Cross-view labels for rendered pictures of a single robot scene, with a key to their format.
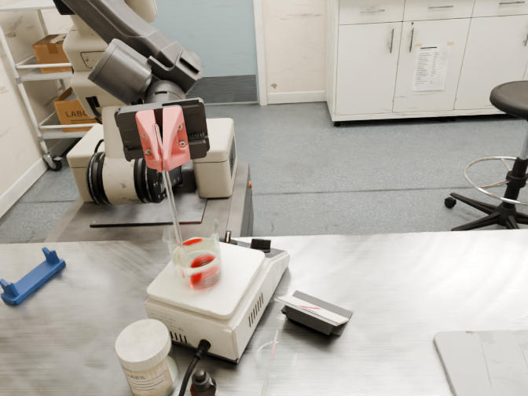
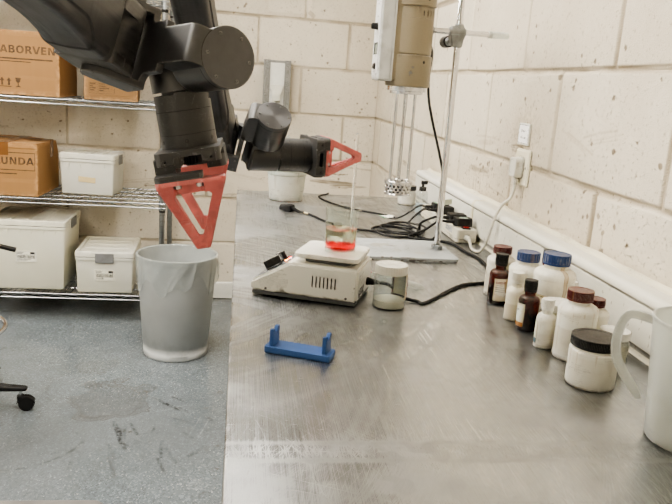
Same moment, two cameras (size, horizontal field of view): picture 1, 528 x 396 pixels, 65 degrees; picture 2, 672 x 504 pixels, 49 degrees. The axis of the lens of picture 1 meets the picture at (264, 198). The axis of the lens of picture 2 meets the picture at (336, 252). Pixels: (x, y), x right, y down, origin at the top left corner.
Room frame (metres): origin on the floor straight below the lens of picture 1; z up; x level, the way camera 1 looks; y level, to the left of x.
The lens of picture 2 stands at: (0.67, 1.37, 1.14)
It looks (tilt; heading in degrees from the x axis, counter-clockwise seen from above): 13 degrees down; 258
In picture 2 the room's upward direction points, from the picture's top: 4 degrees clockwise
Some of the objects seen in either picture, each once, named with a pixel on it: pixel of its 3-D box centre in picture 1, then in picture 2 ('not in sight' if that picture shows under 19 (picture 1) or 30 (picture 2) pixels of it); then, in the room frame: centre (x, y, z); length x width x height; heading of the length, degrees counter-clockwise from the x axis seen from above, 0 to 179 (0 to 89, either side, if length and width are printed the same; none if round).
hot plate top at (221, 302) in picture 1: (208, 273); (333, 251); (0.40, 0.08, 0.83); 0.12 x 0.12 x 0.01; 66
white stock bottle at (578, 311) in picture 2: not in sight; (576, 323); (0.08, 0.40, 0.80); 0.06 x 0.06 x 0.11
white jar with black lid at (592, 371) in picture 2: not in sight; (592, 359); (0.11, 0.50, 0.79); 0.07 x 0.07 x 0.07
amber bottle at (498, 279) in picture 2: not in sight; (499, 278); (0.08, 0.12, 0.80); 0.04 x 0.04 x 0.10
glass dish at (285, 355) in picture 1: (275, 353); not in sight; (0.33, 0.00, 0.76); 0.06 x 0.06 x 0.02
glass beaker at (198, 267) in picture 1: (194, 255); (342, 230); (0.39, 0.09, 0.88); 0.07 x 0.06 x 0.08; 134
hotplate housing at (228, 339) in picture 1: (221, 284); (318, 272); (0.43, 0.07, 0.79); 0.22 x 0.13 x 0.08; 156
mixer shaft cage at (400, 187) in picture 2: not in sight; (401, 141); (0.18, -0.29, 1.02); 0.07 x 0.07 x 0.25
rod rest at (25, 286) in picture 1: (31, 273); (300, 342); (0.50, 0.38, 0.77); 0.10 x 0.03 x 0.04; 153
